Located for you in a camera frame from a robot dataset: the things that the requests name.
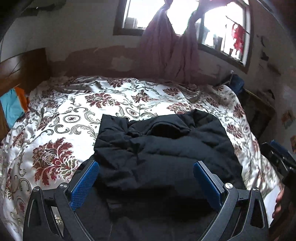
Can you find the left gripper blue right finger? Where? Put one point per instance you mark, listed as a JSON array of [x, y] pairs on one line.
[[210, 184]]

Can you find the dark blue clothes pile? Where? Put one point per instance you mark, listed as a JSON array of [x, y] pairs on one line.
[[236, 83]]

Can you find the mauve knotted curtain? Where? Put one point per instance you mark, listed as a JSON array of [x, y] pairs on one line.
[[162, 54]]

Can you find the dark wooden side cabinet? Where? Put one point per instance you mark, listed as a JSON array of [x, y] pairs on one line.
[[258, 112]]

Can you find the orange wall sticker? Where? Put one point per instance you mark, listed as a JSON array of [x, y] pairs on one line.
[[287, 119]]

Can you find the person's right hand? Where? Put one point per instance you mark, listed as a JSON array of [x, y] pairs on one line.
[[277, 208]]

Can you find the brown wooden headboard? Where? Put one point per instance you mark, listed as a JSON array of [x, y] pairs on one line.
[[26, 70]]

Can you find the floral white red bedspread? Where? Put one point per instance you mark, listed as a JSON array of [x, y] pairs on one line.
[[58, 133]]

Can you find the light blue cloth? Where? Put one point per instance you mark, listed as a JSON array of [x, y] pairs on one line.
[[12, 107]]

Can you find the orange cloth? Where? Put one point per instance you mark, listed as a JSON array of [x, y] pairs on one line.
[[24, 100]]

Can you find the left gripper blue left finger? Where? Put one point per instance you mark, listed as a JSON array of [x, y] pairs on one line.
[[82, 182]]

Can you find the red clothes outside window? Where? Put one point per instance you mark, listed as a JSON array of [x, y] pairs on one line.
[[238, 35]]

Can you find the black padded jacket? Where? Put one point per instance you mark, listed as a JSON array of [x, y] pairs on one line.
[[146, 189]]

